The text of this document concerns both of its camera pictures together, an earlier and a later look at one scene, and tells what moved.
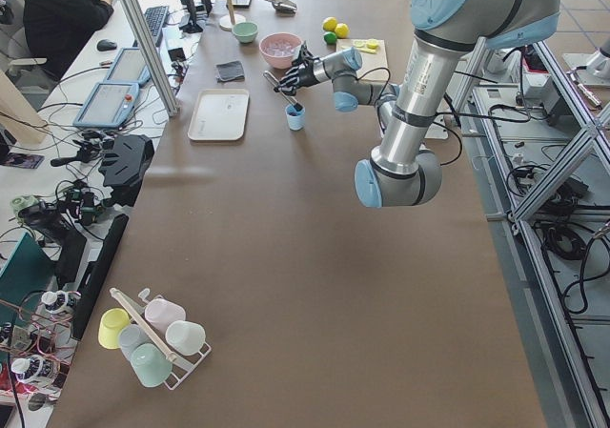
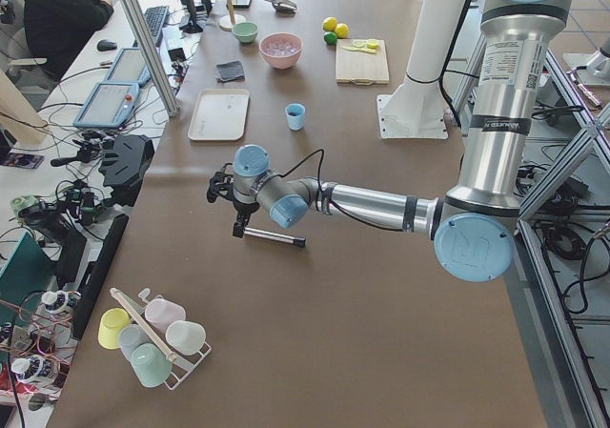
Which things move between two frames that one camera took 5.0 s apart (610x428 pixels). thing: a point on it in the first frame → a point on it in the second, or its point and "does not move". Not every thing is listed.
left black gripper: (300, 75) → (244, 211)
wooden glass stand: (227, 21) does not move
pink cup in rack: (162, 312) does not move
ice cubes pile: (280, 48) does not move
